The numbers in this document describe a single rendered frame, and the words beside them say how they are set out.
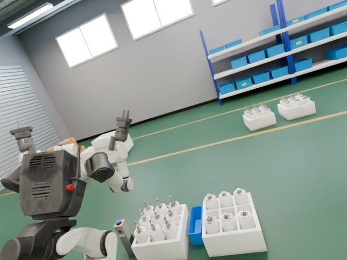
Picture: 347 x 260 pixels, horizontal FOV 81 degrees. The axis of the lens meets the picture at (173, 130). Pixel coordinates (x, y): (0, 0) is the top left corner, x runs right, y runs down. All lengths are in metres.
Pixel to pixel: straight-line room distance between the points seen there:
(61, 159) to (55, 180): 0.10
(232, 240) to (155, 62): 5.60
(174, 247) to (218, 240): 0.32
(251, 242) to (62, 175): 1.21
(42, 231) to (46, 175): 0.25
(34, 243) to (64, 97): 7.20
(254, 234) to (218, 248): 0.27
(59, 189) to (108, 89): 6.18
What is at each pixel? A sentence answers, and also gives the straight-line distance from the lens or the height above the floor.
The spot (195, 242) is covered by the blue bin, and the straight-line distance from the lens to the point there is 1.78.
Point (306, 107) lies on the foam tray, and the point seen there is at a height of 0.14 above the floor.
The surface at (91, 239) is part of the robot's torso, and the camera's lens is 1.40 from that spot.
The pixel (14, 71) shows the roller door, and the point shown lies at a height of 2.81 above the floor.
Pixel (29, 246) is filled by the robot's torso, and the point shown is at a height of 0.80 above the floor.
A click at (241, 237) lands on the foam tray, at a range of 1.56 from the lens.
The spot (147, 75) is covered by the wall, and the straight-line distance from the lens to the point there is 6.57.
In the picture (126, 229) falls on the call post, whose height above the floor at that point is 0.24.
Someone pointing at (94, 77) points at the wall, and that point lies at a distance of 7.32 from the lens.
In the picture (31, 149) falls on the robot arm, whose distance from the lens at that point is 1.60.
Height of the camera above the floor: 1.27
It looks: 15 degrees down
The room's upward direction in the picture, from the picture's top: 20 degrees counter-clockwise
